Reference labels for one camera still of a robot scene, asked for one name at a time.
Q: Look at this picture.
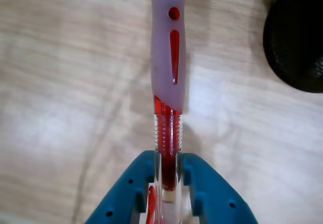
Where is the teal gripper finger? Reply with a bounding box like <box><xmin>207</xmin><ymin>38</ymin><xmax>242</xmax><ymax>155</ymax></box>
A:
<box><xmin>85</xmin><ymin>151</ymin><xmax>155</xmax><ymax>224</ymax></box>
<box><xmin>183</xmin><ymin>152</ymin><xmax>258</xmax><ymax>224</ymax></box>

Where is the red retractable pen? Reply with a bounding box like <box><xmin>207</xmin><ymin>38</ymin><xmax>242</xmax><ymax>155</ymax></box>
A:
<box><xmin>145</xmin><ymin>0</ymin><xmax>189</xmax><ymax>224</ymax></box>

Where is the black mesh pen holder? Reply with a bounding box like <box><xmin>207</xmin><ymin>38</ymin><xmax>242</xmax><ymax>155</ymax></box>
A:
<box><xmin>262</xmin><ymin>0</ymin><xmax>323</xmax><ymax>93</ymax></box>

